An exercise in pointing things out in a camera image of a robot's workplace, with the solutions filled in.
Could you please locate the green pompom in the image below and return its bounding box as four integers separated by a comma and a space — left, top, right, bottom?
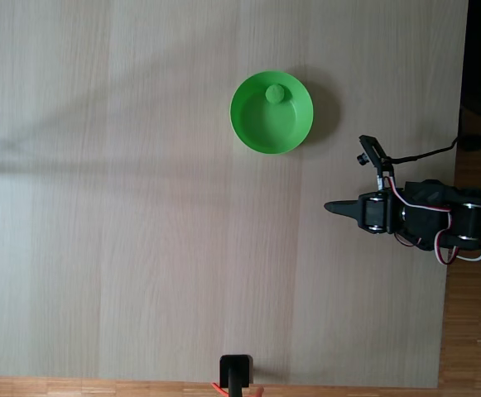
264, 83, 285, 103

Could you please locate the green plastic bowl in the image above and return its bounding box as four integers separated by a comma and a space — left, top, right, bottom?
228, 70, 315, 155

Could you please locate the red white servo wire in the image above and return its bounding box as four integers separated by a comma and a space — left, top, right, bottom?
382, 175, 459, 266

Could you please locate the black gripper-mounted camera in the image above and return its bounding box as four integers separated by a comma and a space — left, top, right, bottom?
355, 134, 393, 191

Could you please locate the black camera cable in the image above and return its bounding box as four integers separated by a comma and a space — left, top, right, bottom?
383, 136, 460, 165

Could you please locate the white cable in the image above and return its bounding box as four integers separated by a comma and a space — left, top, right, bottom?
455, 247, 481, 263

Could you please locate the black clamp with orange handles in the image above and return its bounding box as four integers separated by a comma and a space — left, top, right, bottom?
210, 354, 264, 397

